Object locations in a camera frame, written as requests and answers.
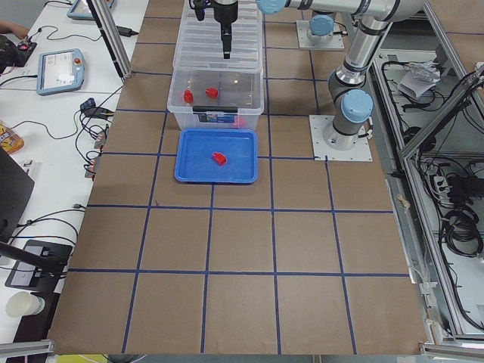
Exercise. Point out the red block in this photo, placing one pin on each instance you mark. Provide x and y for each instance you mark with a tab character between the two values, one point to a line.
240	122
219	158

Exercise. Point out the red block box middle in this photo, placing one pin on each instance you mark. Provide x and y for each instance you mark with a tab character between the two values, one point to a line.
212	93

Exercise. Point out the red block box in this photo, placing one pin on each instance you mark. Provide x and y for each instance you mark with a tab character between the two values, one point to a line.
188	96
212	93

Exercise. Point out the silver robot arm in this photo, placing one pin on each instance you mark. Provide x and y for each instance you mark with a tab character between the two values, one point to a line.
321	24
353	105

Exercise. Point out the black camera stand base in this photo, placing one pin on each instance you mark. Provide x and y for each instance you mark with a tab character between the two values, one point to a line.
38	266

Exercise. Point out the white paper cup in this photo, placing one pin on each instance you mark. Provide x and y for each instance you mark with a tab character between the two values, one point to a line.
24	304

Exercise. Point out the blue plastic tray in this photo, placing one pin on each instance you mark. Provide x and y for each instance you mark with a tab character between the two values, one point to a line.
227	156

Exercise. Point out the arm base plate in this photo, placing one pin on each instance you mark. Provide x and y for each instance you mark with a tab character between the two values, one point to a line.
324	37
329	145

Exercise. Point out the clear plastic storage box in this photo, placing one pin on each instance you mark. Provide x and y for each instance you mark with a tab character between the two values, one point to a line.
216	99

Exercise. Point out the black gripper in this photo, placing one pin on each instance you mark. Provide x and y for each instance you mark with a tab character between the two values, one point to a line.
223	12

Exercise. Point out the red block box far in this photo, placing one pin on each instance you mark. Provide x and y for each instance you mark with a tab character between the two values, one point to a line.
188	96

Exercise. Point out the aluminium frame post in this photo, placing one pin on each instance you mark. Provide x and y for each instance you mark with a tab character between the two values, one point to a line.
107	28

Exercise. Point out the black laptop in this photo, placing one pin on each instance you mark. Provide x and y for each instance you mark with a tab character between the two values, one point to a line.
16	190

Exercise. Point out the clear plastic box lid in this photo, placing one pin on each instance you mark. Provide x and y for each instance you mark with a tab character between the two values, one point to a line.
199	44

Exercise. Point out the black power adapter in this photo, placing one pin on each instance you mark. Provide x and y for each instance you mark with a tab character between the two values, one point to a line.
125	31

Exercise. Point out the blue teach pendant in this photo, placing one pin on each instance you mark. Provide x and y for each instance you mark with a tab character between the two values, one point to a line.
79	10
60	71

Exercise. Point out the black box handle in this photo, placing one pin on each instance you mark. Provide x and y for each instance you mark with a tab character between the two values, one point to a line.
214	109

